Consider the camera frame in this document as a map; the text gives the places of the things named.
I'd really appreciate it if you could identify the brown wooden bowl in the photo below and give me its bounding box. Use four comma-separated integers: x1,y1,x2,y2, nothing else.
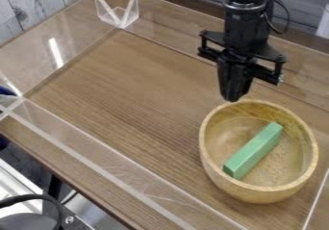
198,99,320,204

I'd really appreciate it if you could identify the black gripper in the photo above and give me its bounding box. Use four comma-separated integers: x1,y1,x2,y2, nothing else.
198,1,286,101

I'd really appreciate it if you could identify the green rectangular block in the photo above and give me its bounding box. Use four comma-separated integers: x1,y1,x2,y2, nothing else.
222,122,284,180

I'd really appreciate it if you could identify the clear acrylic barrier wall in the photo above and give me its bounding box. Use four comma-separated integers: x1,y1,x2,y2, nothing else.
0,0,329,230

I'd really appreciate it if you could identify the blue object at edge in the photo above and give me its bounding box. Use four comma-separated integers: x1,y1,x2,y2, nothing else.
0,86,16,96

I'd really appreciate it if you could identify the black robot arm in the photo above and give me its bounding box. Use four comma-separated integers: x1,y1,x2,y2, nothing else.
198,0,288,102

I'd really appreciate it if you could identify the black cable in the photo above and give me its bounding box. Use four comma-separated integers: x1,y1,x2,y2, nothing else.
0,193,63,230

